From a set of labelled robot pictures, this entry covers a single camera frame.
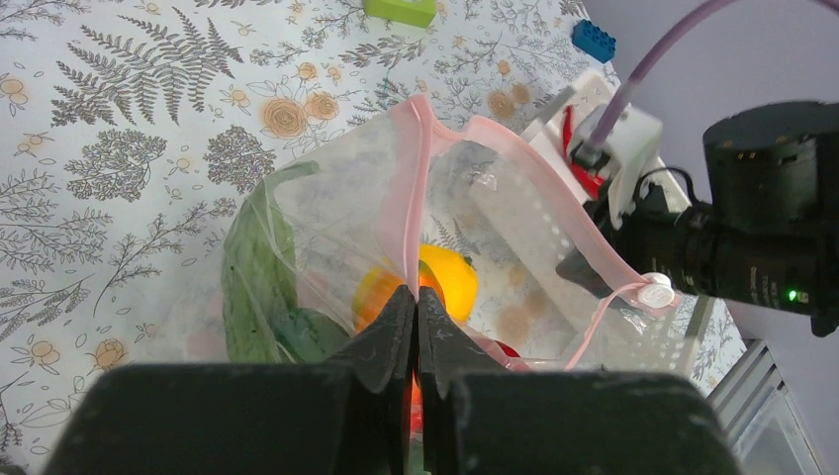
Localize yellow lemon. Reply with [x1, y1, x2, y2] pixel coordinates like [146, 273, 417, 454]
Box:
[419, 243, 479, 325]

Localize red apple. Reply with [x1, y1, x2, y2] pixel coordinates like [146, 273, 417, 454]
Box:
[485, 339, 520, 364]

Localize long green cucumber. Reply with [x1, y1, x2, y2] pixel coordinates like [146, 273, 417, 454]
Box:
[221, 160, 350, 364]

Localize white plastic basket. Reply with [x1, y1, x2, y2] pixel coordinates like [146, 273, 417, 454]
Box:
[469, 72, 691, 372]

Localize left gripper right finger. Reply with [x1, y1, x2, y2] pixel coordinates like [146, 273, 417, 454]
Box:
[416, 287, 506, 474]

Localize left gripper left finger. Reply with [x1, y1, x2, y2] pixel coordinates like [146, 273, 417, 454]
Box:
[328, 285, 417, 474]

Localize lime green block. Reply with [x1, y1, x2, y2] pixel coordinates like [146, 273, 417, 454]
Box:
[362, 0, 437, 29]

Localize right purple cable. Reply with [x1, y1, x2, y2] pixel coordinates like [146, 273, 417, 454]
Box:
[576, 0, 839, 158]

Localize blue lego brick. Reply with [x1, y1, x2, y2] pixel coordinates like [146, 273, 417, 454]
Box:
[571, 20, 616, 63]

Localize red chili pepper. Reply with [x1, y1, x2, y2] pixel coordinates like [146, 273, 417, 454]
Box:
[560, 104, 610, 201]

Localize clear pink-dotted zip bag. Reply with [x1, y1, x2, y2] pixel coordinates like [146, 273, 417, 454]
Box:
[143, 94, 697, 388]

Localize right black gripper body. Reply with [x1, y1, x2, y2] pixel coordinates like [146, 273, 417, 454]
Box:
[583, 184, 838, 337]

